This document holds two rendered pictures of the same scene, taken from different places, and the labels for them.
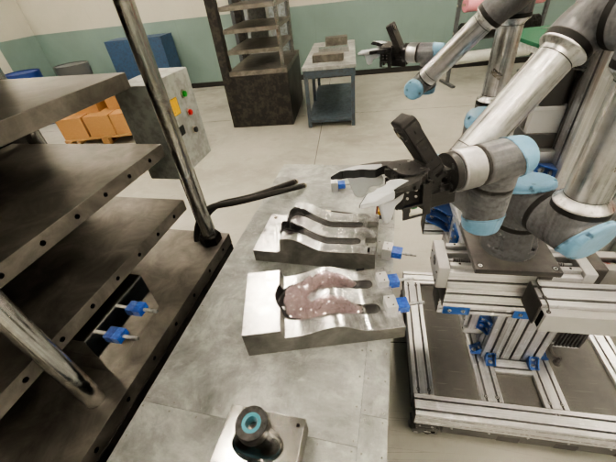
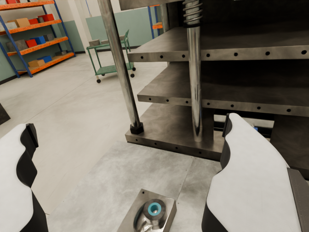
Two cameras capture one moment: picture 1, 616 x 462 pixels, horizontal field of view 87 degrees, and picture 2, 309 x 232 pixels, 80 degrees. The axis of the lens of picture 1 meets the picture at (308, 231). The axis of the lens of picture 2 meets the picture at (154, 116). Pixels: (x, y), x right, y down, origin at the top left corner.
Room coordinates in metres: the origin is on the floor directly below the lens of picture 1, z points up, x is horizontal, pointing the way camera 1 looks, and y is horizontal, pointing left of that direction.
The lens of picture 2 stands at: (0.49, -0.16, 1.52)
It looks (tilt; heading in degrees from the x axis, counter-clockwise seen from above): 32 degrees down; 104
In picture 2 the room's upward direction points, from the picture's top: 11 degrees counter-clockwise
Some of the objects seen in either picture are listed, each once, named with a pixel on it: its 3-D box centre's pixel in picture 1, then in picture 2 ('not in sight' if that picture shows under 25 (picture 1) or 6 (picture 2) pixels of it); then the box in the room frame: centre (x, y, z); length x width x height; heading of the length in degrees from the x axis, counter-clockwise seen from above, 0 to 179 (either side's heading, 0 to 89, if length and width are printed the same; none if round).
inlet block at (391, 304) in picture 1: (404, 304); not in sight; (0.67, -0.29, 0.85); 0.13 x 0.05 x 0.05; 90
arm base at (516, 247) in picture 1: (511, 231); not in sight; (0.70, -0.59, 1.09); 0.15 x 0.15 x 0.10
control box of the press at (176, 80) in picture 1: (203, 219); not in sight; (1.49, 0.57, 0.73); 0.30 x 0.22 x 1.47; 163
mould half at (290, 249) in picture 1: (317, 233); not in sight; (1.08, -0.04, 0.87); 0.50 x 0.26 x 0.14; 73
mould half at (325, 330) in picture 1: (321, 302); not in sight; (0.72, -0.01, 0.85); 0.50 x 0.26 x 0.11; 90
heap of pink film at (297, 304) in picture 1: (321, 292); not in sight; (0.72, -0.02, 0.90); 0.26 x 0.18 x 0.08; 90
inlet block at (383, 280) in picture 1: (395, 280); not in sight; (0.78, -0.29, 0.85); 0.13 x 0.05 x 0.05; 90
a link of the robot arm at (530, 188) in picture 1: (526, 199); not in sight; (0.69, -0.59, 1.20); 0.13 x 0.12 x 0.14; 12
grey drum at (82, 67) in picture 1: (82, 89); not in sight; (6.94, 3.98, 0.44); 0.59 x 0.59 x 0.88
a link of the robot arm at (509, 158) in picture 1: (499, 161); not in sight; (0.52, -0.36, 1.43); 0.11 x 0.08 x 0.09; 102
